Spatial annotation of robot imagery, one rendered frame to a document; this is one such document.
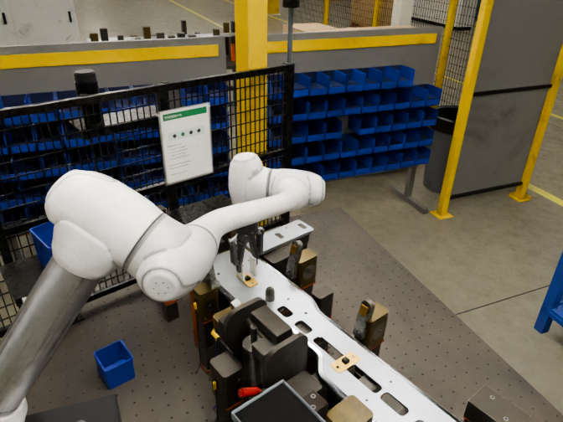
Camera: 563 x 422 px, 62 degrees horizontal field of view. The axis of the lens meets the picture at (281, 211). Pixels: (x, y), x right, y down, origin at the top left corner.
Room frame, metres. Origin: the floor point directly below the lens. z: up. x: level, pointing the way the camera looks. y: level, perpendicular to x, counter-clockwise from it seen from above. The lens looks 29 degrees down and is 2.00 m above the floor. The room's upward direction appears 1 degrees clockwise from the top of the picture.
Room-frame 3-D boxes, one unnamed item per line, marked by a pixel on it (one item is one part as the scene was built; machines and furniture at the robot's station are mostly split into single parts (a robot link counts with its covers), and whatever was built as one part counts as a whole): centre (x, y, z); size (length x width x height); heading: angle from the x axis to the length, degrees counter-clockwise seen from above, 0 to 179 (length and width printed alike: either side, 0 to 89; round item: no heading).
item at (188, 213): (1.49, 0.54, 1.01); 0.90 x 0.22 x 0.03; 130
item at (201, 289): (1.17, 0.25, 0.87); 0.10 x 0.07 x 0.35; 130
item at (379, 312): (1.09, -0.29, 0.87); 0.12 x 0.07 x 0.35; 130
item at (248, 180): (1.28, 0.10, 1.39); 0.13 x 0.11 x 0.16; 81
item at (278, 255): (1.47, 0.00, 0.84); 0.12 x 0.07 x 0.28; 130
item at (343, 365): (0.93, -0.19, 1.01); 0.08 x 0.04 x 0.01; 129
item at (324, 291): (1.25, -0.16, 0.84); 0.10 x 0.05 x 0.29; 130
